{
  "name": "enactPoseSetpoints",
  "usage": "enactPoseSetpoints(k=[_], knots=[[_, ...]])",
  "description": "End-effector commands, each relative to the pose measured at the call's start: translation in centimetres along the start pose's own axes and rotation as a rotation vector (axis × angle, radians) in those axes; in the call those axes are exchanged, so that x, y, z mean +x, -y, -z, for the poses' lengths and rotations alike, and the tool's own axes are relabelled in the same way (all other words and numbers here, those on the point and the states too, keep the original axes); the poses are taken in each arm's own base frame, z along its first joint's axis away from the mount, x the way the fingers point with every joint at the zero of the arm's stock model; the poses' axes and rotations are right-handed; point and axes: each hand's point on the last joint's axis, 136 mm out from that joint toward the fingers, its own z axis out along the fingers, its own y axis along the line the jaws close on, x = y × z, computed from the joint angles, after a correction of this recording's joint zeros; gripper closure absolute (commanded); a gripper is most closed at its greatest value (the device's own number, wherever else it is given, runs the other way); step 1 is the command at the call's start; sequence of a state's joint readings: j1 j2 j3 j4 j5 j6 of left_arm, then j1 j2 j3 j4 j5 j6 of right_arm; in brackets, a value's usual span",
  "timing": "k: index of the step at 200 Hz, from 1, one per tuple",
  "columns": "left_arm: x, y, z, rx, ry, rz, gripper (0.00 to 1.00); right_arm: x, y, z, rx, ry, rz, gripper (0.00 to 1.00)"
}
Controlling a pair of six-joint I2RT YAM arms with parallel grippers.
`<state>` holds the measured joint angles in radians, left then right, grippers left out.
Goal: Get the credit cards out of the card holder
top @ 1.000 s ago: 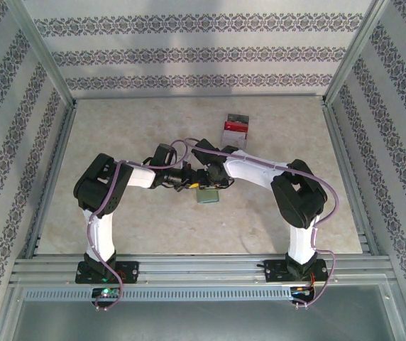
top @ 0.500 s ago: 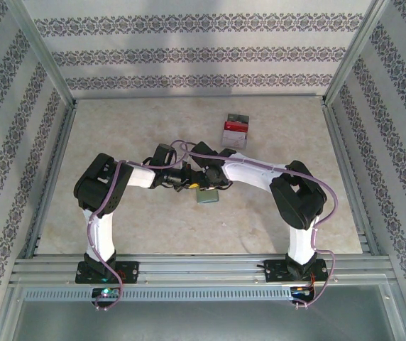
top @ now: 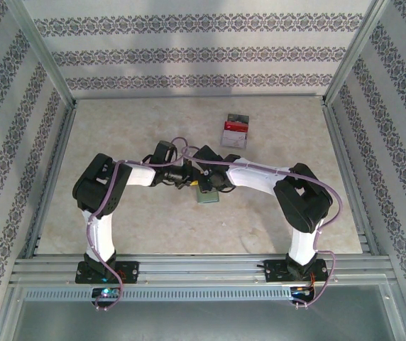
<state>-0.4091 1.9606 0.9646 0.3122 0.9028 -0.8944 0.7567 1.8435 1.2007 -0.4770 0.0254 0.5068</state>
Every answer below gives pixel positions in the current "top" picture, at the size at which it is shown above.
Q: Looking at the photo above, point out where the grey-green card holder wallet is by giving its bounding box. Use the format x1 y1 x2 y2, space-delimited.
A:
195 187 221 205

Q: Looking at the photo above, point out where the white VIP card stack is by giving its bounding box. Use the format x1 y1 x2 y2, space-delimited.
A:
221 129 248 148

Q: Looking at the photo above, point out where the red card stack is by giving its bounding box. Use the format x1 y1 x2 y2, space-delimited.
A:
223 121 250 134

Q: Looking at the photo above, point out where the red and grey packet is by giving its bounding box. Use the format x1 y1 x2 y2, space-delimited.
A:
219 113 251 148

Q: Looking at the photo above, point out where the small lit controller board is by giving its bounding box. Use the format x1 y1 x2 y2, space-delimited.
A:
290 285 316 298
92 287 121 299

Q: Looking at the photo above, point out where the grey metal sheet panel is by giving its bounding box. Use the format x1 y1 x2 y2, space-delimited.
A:
0 283 406 341

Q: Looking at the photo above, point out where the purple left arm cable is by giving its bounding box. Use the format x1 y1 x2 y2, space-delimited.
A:
87 136 190 313

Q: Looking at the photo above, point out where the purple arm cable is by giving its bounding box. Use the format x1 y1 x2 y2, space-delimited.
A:
183 152 344 310
87 136 190 313

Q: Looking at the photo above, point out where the aluminium frame rail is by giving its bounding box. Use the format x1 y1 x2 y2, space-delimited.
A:
319 98 382 256
72 92 329 102
9 253 398 286
21 99 79 260

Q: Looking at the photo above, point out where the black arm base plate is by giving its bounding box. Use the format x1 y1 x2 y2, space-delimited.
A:
75 261 141 285
265 259 329 284

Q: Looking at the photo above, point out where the slotted metal cable duct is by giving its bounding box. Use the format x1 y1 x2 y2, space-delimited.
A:
23 286 293 303

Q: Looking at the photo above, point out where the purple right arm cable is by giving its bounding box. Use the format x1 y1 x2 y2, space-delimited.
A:
183 152 344 310

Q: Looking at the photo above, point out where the aluminium frame post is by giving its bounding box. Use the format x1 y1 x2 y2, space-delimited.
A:
6 0 77 104
324 0 391 104

